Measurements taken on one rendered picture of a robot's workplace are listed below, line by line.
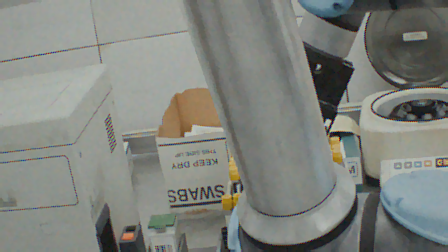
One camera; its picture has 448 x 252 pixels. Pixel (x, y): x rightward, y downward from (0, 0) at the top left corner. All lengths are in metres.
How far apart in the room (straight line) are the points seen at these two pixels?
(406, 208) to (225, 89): 0.20
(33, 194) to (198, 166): 0.37
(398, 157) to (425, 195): 0.64
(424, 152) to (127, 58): 0.69
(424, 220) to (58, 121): 0.55
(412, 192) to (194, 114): 0.95
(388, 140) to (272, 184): 0.69
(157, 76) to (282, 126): 1.05
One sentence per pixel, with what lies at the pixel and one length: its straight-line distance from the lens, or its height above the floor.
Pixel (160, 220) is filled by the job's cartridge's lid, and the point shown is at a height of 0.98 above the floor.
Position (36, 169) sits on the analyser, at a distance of 1.07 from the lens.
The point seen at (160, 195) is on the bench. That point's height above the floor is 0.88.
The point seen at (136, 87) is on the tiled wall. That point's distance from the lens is 1.67.
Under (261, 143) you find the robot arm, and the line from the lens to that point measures 0.63.
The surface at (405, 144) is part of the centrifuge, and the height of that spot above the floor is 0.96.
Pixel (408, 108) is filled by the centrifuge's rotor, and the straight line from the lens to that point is 1.45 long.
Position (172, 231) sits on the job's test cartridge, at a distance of 1.10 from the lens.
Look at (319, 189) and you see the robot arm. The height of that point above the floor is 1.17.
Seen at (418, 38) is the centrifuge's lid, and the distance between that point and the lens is 1.60.
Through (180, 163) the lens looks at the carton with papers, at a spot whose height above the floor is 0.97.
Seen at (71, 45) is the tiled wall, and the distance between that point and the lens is 1.68.
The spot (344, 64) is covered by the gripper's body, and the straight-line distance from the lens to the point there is 1.00.
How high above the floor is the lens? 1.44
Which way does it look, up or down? 18 degrees down
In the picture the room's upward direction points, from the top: 9 degrees counter-clockwise
